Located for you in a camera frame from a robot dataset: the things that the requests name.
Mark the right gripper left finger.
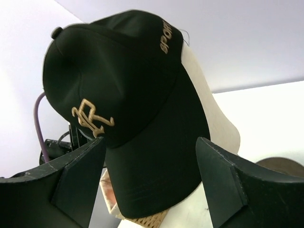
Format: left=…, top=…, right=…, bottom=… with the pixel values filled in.
left=0, top=137, right=106, bottom=228

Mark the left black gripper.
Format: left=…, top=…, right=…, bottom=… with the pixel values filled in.
left=38, top=123, right=93, bottom=164

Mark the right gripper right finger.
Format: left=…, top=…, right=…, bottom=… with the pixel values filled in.
left=196, top=137, right=304, bottom=228

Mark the cream mannequin head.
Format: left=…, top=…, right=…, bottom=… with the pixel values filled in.
left=154, top=44, right=240, bottom=228

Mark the wicker basket with liner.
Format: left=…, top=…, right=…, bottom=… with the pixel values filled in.
left=99, top=169, right=169, bottom=228

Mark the black baseball cap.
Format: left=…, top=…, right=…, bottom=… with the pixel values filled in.
left=43, top=10, right=210, bottom=211

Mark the dark wooden mannequin stand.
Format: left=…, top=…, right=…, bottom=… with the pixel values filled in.
left=257, top=157, right=304, bottom=178

